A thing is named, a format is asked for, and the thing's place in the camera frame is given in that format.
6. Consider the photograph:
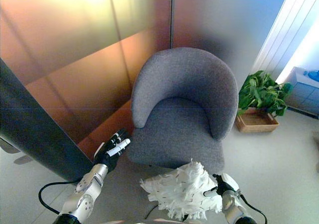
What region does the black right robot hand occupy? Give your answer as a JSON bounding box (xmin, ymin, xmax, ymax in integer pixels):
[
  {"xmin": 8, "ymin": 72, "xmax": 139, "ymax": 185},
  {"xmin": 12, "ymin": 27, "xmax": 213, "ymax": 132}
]
[{"xmin": 203, "ymin": 173, "xmax": 241, "ymax": 200}]

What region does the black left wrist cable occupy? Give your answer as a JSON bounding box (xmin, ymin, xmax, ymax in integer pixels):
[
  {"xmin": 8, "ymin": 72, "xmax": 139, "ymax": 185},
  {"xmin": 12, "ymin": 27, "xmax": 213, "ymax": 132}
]
[{"xmin": 38, "ymin": 181, "xmax": 81, "ymax": 215}]

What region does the wooden planter box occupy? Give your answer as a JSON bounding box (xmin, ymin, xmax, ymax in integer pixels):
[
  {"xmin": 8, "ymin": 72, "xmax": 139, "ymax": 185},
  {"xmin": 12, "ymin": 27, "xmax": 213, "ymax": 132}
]
[{"xmin": 234, "ymin": 107, "xmax": 280, "ymax": 133}]

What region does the white slatted wall panel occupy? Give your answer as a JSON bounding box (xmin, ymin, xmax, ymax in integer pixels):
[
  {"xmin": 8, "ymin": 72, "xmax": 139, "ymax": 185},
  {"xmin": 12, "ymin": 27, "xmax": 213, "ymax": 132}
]
[{"xmin": 251, "ymin": 0, "xmax": 319, "ymax": 85}]

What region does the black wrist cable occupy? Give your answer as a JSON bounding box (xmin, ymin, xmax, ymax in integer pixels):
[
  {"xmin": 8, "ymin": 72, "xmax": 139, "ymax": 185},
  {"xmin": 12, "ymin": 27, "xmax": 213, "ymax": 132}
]
[
  {"xmin": 38, "ymin": 181, "xmax": 81, "ymax": 215},
  {"xmin": 239, "ymin": 195, "xmax": 269, "ymax": 224}
]

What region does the black floor cable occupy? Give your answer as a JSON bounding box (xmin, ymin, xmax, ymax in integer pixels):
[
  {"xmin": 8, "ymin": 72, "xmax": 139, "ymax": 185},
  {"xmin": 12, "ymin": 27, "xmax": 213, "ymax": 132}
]
[{"xmin": 145, "ymin": 201, "xmax": 160, "ymax": 220}]

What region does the grey fabric tub armchair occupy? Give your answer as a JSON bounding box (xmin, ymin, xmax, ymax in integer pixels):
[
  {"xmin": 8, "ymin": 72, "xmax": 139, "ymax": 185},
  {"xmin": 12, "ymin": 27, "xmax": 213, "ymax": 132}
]
[{"xmin": 126, "ymin": 47, "xmax": 239, "ymax": 174}]

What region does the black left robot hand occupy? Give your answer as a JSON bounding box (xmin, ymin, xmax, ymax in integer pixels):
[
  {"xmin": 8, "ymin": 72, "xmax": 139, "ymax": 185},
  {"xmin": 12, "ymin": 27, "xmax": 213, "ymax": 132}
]
[{"xmin": 93, "ymin": 128, "xmax": 132, "ymax": 172}]

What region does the dark grey partition panel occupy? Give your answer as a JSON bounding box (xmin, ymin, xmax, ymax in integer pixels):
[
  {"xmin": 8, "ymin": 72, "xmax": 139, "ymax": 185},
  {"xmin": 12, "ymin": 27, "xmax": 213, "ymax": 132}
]
[{"xmin": 0, "ymin": 57, "xmax": 95, "ymax": 183}]

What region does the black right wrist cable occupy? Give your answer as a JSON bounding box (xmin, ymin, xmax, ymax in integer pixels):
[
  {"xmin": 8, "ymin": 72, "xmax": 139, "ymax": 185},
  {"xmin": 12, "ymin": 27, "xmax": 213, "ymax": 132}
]
[{"xmin": 239, "ymin": 195, "xmax": 269, "ymax": 224}]

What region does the white fluffy throw blanket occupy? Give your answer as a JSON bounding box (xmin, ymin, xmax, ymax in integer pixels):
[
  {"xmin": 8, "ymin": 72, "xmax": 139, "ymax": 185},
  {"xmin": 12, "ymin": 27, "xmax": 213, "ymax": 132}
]
[{"xmin": 139, "ymin": 158, "xmax": 224, "ymax": 221}]

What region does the green leafy potted plant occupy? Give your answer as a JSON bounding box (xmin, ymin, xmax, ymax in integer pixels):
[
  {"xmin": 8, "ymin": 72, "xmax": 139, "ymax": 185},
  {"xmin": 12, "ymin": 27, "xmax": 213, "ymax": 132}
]
[{"xmin": 238, "ymin": 70, "xmax": 294, "ymax": 118}]

